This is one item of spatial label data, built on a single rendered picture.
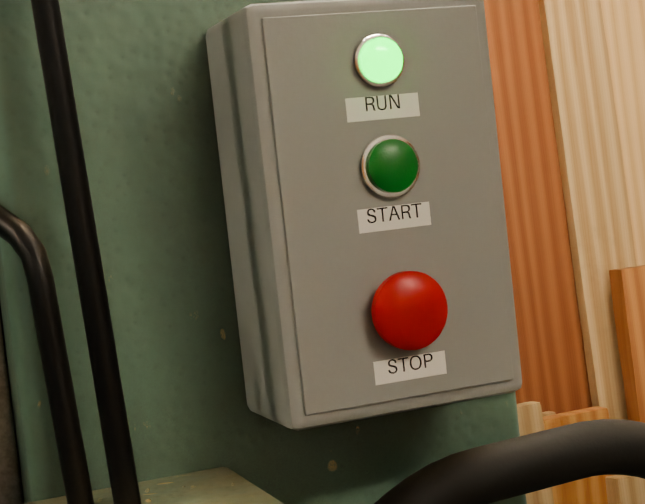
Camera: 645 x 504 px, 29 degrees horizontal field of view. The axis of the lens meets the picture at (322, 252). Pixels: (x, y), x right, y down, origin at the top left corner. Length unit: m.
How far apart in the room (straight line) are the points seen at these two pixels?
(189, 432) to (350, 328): 0.09
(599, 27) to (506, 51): 0.18
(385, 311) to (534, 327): 1.70
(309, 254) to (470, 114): 0.09
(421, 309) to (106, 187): 0.14
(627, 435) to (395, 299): 0.14
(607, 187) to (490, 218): 1.73
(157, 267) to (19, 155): 0.07
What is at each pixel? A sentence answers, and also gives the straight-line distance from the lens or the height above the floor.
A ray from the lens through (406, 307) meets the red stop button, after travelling 0.47.
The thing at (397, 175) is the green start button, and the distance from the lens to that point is 0.47.
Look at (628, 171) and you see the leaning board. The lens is 2.29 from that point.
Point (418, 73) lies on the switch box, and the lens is 0.49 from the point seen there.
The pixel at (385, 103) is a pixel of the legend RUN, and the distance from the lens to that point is 0.48.
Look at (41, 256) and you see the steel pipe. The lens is 0.48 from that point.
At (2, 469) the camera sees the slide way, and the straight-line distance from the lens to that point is 0.55.
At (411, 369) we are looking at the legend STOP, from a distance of 0.48.
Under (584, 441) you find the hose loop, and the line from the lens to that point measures 0.55.
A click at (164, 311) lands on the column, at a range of 0.52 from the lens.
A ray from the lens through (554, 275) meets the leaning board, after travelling 2.18.
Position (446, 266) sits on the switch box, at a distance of 0.49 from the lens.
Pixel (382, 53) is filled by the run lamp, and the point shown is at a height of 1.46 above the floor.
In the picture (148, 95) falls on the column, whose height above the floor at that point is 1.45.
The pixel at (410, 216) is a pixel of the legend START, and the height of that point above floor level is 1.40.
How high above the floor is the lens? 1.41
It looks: 3 degrees down
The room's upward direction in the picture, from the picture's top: 6 degrees counter-clockwise
